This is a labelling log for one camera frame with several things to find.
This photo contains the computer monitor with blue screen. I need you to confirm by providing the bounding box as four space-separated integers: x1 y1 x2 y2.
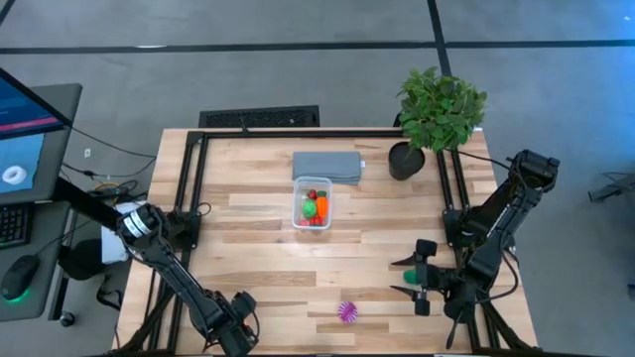
0 67 70 207

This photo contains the purple striped toy onion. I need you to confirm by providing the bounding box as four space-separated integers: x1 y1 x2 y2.
337 300 359 324

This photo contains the cable bundle with yellow wire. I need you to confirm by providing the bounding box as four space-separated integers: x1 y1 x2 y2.
86 178 150 205

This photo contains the green plant in black pot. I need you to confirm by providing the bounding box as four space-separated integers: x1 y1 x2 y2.
388 65 489 182

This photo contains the white bag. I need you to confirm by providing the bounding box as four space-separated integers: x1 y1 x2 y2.
101 200 131 264

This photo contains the black keyboard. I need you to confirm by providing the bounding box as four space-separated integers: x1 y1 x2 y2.
0 202 32 251

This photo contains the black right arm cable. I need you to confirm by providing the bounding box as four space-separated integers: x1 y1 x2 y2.
444 146 515 174

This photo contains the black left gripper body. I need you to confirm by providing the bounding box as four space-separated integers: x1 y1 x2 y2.
212 291 261 356

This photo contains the black computer mouse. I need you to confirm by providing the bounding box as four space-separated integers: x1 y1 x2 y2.
0 254 41 302

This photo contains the folded grey cloth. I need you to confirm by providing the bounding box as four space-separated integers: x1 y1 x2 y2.
291 150 367 186

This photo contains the black round stool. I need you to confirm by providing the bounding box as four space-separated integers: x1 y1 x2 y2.
58 237 106 282

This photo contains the black floor cable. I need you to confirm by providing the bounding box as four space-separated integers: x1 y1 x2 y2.
62 157 158 180

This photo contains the black monitor cable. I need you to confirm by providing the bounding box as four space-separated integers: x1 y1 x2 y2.
68 124 159 161

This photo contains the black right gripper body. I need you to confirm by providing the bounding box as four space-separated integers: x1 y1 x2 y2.
414 239 460 317

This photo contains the clear plastic tupperware container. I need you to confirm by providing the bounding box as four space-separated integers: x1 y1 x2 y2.
291 176 334 231

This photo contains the black aluminium table frame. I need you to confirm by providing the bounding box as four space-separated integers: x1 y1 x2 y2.
111 128 540 357

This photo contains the dark grey floor stand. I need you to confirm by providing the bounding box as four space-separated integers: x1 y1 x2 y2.
587 171 635 204

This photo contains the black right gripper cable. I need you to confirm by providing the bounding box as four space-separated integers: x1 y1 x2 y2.
473 247 520 304

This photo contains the black monitor mount bar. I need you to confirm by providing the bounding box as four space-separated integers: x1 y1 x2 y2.
52 177 125 230

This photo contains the grey computer desk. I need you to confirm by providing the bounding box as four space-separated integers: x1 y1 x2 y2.
0 82 83 323

